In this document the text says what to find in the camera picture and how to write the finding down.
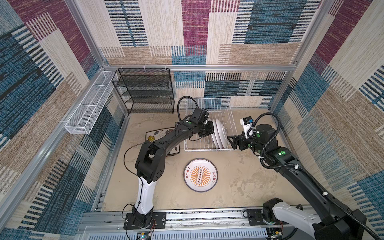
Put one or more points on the white round plate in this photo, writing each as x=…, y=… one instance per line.
x=200, y=175
x=214, y=137
x=222, y=133
x=217, y=135

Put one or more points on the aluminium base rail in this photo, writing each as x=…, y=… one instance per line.
x=192, y=224

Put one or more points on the white wire dish rack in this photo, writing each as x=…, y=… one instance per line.
x=220, y=113

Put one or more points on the black wire shelf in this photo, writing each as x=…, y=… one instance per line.
x=145, y=90

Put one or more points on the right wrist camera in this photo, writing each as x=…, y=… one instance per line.
x=247, y=124

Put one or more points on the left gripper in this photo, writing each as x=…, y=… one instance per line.
x=210, y=129

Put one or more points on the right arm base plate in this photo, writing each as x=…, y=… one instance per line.
x=255, y=218

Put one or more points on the white mesh wall basket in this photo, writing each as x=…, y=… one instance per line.
x=87, y=112

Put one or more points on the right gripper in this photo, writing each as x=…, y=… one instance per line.
x=241, y=138

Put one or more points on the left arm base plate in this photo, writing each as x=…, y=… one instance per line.
x=156, y=220

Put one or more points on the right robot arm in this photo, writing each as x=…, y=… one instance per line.
x=332, y=220

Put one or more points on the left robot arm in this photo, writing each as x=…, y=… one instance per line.
x=150, y=164

